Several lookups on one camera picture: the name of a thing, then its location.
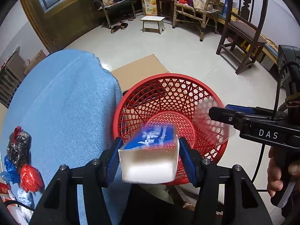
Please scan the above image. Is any clear plastic packaging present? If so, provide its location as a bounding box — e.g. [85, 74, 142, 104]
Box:
[192, 95, 236, 158]

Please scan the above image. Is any blue toothpaste box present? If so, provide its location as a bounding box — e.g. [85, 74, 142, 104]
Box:
[118, 124, 179, 184]

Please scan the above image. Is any person's right hand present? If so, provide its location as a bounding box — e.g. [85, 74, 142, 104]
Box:
[267, 147, 299, 197]

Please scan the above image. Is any red plastic bag ball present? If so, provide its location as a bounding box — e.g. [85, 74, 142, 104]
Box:
[20, 164, 44, 193]

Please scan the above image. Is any blue round tablecloth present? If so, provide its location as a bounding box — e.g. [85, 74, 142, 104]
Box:
[0, 49, 132, 225]

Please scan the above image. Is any red mesh waste basket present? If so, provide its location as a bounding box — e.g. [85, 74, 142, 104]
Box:
[113, 73, 223, 185]

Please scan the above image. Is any white-blue crumpled bag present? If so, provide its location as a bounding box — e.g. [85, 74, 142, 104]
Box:
[17, 188, 35, 209]

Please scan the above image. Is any black plastic bag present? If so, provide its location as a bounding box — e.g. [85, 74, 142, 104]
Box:
[7, 131, 32, 170]

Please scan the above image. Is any blue plastic bag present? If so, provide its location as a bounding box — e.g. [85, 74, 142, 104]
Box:
[1, 155, 20, 184]

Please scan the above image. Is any dark wooden chair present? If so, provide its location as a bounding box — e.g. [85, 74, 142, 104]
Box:
[216, 0, 269, 75]

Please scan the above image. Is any red plastic bag behind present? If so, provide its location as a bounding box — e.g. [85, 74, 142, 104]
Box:
[13, 126, 22, 143]

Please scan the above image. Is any orange white carton box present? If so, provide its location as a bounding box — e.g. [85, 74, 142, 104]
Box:
[0, 182, 20, 225]

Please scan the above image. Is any flat cardboard sheet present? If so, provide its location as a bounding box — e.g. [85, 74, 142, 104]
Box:
[111, 54, 169, 92]

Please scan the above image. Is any cardboard box by radiator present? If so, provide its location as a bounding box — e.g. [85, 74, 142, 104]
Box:
[24, 50, 46, 75]

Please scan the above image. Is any radiator cover cabinet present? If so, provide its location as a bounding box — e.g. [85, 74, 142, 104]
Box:
[0, 46, 26, 108]

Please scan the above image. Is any rattan armchair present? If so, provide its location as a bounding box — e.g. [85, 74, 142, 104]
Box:
[172, 0, 221, 42]

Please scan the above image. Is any small white stool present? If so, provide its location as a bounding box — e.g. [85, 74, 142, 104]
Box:
[140, 15, 165, 34]

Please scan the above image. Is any pair of slippers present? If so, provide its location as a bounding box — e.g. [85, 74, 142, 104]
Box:
[110, 22, 128, 34]

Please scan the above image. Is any yellow white snack carton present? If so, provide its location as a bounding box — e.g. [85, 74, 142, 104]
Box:
[141, 0, 157, 16]

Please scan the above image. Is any wooden door with glass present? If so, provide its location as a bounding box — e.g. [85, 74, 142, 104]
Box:
[20, 0, 104, 53]

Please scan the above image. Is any black metal armchair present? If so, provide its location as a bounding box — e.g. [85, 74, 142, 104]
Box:
[89, 0, 137, 30]

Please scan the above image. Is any black cable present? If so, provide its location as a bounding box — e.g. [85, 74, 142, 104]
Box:
[252, 60, 300, 192]

